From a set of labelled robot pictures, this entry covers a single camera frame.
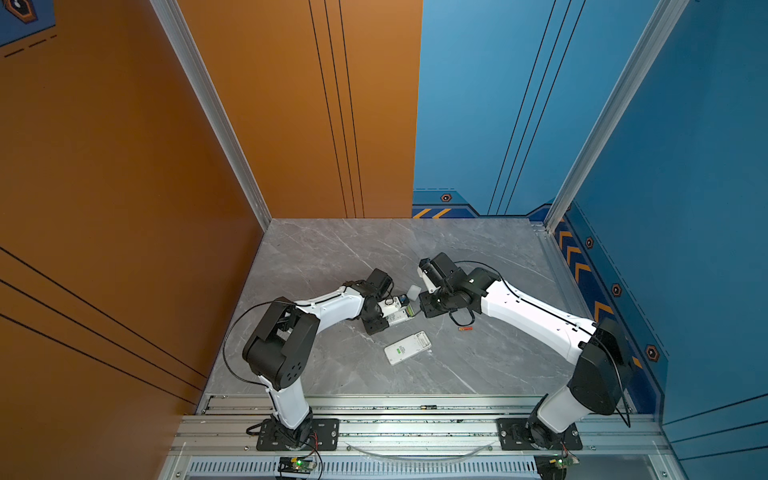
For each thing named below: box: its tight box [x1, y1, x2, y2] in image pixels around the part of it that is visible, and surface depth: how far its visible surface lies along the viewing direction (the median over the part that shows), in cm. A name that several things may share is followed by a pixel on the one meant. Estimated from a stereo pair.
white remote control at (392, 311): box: [378, 297, 415, 326], surface depth 86 cm
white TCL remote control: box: [384, 330, 432, 366], surface depth 89 cm
